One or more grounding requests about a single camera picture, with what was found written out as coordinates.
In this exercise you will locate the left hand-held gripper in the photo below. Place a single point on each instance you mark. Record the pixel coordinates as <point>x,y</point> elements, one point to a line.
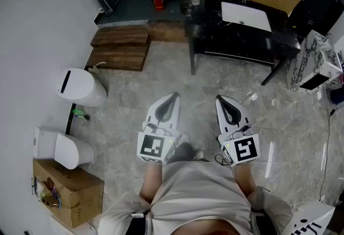
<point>154,148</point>

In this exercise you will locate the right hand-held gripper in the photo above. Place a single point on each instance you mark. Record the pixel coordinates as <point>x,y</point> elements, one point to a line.
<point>244,149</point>

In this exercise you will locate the person's left forearm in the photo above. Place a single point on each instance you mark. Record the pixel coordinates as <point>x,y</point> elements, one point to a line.
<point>151,180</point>

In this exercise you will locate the person's right forearm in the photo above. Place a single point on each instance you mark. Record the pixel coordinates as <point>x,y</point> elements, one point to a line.
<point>243,180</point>

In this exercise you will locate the black sink counter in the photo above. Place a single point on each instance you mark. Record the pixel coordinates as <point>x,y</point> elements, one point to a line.
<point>236,37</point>

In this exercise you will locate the white sink basin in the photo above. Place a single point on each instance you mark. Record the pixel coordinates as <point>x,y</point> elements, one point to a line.
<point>246,14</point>

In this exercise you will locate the person's dark trouser leg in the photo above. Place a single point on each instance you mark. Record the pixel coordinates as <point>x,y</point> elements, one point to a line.
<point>182,152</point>

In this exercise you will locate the person's white shoe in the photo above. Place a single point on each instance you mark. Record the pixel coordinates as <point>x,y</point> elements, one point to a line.
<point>198,153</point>

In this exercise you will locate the wooden step block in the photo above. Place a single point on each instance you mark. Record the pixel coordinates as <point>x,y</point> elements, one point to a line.
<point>119,49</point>

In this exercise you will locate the wooden platform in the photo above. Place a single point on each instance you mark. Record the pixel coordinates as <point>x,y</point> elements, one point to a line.
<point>166,31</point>

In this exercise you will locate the green brush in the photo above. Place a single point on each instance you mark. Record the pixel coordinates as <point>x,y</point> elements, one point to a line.
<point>79,113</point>

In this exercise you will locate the white trash bin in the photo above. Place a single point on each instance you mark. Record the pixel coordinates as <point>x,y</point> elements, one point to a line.
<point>80,88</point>

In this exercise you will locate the person's beige shirt torso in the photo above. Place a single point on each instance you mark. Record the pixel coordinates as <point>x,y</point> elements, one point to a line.
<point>199,196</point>

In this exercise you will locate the white marble pattern cabinet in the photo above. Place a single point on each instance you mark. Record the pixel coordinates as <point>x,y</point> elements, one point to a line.
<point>313,64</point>

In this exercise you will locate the white toilet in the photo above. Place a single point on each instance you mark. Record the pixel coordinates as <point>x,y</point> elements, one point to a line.
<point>63,148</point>

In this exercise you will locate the clear glass jar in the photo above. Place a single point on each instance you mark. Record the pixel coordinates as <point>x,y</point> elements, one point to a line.
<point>195,0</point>

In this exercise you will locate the cardboard box with clutter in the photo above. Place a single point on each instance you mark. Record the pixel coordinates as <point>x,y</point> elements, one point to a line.
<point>75,193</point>

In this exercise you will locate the white box with black print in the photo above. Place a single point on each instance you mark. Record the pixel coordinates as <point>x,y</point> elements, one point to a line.
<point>311,219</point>

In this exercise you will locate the black side cabinet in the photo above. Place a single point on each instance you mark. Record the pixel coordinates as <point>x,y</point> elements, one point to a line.
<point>318,5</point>

